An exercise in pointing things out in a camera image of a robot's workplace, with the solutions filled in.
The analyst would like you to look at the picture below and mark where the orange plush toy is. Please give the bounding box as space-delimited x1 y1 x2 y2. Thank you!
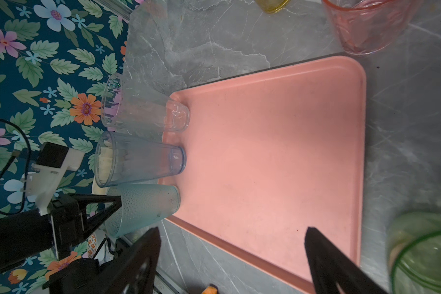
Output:
202 285 219 294

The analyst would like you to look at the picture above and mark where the pink plastic tray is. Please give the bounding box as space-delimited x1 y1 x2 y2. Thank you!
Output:
162 56 366 294

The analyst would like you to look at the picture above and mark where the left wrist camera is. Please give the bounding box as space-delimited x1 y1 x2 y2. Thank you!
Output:
24 142 85 216

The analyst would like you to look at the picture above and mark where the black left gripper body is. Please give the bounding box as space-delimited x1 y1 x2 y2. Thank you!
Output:
48 194 89 259

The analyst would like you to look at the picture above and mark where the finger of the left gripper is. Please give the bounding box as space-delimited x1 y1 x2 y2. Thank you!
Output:
73 194 122 241

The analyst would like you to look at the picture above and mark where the beige sponge brush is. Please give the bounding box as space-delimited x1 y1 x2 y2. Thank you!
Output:
92 147 113 195

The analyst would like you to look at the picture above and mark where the teal frosted cup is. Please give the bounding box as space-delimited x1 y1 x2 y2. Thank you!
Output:
105 184 181 237

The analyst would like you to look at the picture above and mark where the clear transparent cup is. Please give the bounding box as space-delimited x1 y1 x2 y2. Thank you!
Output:
101 73 191 132

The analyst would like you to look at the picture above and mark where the yellow tall cup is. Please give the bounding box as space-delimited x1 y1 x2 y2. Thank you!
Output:
255 0 290 14

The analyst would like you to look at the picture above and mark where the pink short cup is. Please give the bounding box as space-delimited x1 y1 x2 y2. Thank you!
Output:
322 0 423 56

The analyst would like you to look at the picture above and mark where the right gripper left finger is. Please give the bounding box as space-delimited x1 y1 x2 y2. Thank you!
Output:
69 228 161 294

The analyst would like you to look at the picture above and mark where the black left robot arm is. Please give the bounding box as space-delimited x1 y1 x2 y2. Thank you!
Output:
0 194 122 273

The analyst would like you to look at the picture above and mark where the short green cup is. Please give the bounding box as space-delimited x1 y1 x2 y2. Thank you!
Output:
387 211 441 294

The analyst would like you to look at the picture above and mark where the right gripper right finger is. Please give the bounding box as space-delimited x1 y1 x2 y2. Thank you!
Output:
305 227 386 294

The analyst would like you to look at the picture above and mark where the blue transparent cup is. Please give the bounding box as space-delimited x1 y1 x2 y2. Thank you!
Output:
95 132 187 187

